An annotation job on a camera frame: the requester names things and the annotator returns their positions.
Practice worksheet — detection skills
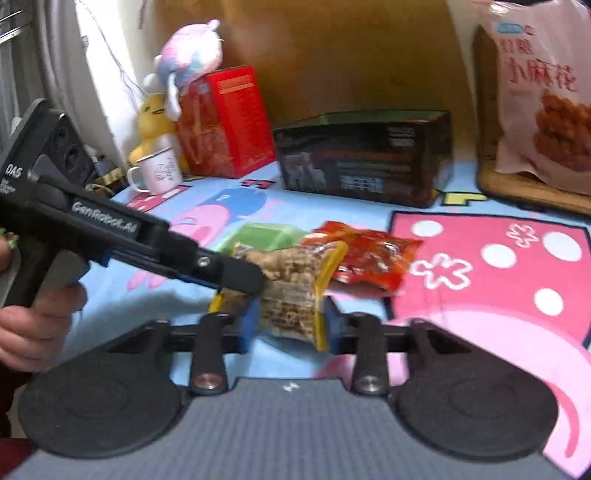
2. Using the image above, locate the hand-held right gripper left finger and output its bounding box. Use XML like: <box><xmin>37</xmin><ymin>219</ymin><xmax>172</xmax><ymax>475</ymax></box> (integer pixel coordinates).
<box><xmin>104</xmin><ymin>300</ymin><xmax>260</xmax><ymax>397</ymax></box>

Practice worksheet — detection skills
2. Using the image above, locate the red snack packet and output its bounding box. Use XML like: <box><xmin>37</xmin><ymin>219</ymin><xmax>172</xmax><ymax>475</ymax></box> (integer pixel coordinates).
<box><xmin>300</xmin><ymin>220</ymin><xmax>424</xmax><ymax>296</ymax></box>

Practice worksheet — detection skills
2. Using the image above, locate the white curtain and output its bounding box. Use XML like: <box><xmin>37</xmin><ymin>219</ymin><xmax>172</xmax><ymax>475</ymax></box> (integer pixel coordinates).
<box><xmin>74</xmin><ymin>0</ymin><xmax>160</xmax><ymax>171</ymax></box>

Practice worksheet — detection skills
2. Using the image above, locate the white enamel mug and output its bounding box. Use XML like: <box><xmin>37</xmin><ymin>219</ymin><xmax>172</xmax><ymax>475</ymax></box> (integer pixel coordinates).
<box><xmin>127</xmin><ymin>148</ymin><xmax>184</xmax><ymax>195</ymax></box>

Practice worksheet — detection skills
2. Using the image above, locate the wooden headboard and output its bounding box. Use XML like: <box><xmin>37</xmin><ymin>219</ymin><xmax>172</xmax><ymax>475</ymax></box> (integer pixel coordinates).
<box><xmin>152</xmin><ymin>0</ymin><xmax>481</xmax><ymax>163</ymax></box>

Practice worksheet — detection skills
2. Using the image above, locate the yellow duck plush toy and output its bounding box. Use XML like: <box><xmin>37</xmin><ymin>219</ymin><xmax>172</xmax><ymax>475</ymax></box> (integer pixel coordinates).
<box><xmin>128</xmin><ymin>92</ymin><xmax>190</xmax><ymax>174</ymax></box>

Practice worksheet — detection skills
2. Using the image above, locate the large pink snack bag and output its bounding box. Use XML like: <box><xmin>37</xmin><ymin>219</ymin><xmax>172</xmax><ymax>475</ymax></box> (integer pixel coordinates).
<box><xmin>475</xmin><ymin>0</ymin><xmax>591</xmax><ymax>197</ymax></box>

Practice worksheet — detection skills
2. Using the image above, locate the black cardboard box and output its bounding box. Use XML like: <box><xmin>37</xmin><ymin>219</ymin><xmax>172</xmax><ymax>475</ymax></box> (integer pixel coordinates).
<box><xmin>272</xmin><ymin>109</ymin><xmax>454</xmax><ymax>208</ymax></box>

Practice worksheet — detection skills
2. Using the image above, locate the clear nut bar packet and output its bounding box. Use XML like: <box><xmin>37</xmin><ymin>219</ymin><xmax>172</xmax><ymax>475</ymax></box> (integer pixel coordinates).
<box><xmin>208</xmin><ymin>240</ymin><xmax>350</xmax><ymax>354</ymax></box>

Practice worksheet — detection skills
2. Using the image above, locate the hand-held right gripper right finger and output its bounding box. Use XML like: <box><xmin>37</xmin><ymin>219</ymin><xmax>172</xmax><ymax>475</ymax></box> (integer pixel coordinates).
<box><xmin>323</xmin><ymin>298</ymin><xmax>468</xmax><ymax>397</ymax></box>

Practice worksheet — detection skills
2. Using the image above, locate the red gift box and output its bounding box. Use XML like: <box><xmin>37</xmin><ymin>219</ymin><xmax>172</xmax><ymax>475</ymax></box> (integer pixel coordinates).
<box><xmin>177</xmin><ymin>66</ymin><xmax>277</xmax><ymax>180</ymax></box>

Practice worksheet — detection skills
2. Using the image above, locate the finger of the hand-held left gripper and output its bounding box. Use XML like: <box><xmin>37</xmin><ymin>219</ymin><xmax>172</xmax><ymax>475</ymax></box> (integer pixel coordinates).
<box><xmin>154</xmin><ymin>228</ymin><xmax>267</xmax><ymax>295</ymax></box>

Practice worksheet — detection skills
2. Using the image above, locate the person's left hand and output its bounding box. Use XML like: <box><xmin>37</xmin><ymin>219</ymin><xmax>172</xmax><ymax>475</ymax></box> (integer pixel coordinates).
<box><xmin>0</xmin><ymin>281</ymin><xmax>88</xmax><ymax>373</ymax></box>

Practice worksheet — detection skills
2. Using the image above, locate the pastel plush toy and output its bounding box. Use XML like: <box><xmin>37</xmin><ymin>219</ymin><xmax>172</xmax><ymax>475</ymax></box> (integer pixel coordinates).
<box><xmin>142</xmin><ymin>18</ymin><xmax>225</xmax><ymax>116</ymax></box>

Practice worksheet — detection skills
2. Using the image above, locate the printed cartoon blanket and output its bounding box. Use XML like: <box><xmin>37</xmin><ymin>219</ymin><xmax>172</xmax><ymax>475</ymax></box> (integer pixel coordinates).
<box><xmin>7</xmin><ymin>159</ymin><xmax>591</xmax><ymax>480</ymax></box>

